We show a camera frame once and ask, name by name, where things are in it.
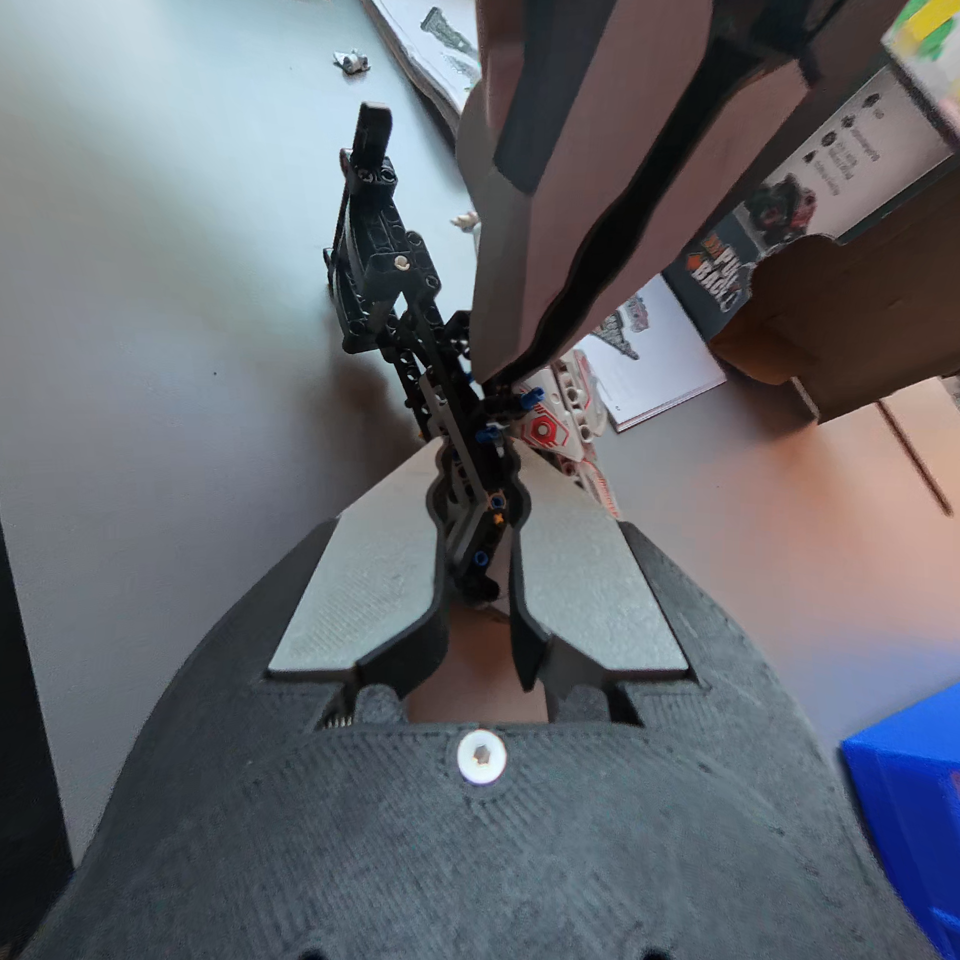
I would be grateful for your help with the lego set cardboard box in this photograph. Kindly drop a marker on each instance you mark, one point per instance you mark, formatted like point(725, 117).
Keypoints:
point(862, 315)

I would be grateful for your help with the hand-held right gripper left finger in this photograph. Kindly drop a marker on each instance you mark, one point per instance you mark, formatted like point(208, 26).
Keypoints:
point(360, 585)

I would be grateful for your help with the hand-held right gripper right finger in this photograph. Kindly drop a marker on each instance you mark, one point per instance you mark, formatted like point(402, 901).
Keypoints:
point(592, 585)

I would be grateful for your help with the small white lego piece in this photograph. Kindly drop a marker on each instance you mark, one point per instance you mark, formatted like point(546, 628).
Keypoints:
point(465, 220)

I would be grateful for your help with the black lego technic frame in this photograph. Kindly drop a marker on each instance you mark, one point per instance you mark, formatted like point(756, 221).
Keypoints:
point(390, 300)

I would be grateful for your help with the green and yellow object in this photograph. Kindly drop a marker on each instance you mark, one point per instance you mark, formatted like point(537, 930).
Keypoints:
point(926, 45)

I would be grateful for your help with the small grey lego piece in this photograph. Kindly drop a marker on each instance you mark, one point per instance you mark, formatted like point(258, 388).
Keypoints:
point(351, 61)

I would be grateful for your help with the blue plastic bin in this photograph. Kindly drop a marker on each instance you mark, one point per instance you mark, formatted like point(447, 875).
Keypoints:
point(907, 795)

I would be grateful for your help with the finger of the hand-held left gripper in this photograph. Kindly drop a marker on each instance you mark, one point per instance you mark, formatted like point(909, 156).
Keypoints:
point(600, 165)
point(697, 172)

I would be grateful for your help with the instruction booklet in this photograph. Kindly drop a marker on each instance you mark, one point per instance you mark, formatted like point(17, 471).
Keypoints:
point(660, 360)
point(431, 52)

